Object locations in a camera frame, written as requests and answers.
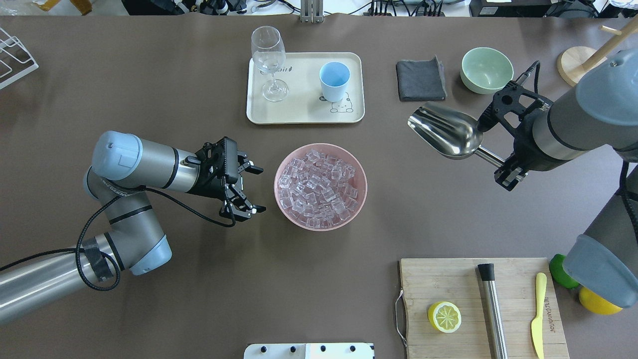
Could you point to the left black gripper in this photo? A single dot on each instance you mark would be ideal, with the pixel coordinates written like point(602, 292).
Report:
point(210, 185)

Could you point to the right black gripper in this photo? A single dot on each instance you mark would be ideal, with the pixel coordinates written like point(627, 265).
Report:
point(524, 149)

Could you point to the steel ice scoop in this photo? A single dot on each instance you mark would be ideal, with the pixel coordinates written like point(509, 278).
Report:
point(452, 133)

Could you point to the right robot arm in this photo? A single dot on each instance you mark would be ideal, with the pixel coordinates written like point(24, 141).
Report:
point(601, 110)

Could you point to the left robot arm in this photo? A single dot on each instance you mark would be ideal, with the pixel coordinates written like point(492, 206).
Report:
point(125, 233)

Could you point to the wooden cup tree stand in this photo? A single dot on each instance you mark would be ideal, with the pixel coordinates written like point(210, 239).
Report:
point(575, 62)

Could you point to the pink bowl of ice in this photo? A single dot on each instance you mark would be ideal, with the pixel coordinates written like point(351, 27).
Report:
point(320, 187)

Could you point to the light blue cup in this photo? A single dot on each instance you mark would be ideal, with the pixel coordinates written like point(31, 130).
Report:
point(334, 78)

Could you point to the white cup rack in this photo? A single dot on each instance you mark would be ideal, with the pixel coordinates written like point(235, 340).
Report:
point(15, 60)

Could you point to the green ceramic bowl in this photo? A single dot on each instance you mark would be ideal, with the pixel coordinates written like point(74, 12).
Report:
point(485, 70)

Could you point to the folded grey cloth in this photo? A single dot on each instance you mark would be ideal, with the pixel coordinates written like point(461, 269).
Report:
point(421, 80)

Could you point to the cream serving tray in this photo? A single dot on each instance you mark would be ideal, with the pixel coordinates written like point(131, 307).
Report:
point(305, 104)

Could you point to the clear wine glass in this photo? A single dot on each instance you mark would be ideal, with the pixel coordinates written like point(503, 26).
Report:
point(268, 54)

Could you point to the green lime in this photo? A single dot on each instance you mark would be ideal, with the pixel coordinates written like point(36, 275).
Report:
point(558, 273)

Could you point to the bamboo cutting board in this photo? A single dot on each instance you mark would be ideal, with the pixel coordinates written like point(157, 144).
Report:
point(425, 281)

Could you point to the yellow lemon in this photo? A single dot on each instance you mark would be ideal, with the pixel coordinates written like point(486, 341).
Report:
point(596, 304)

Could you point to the steel muddler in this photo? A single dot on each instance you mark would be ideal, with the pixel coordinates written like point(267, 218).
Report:
point(488, 279)

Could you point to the yellow plastic knife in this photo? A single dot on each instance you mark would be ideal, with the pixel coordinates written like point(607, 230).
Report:
point(537, 324)

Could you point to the lemon half slice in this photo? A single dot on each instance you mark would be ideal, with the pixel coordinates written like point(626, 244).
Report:
point(445, 317)

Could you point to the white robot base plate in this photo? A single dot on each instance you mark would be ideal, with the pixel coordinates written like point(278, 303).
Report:
point(310, 351)

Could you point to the aluminium frame post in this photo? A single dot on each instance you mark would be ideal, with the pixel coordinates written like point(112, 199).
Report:
point(311, 11)

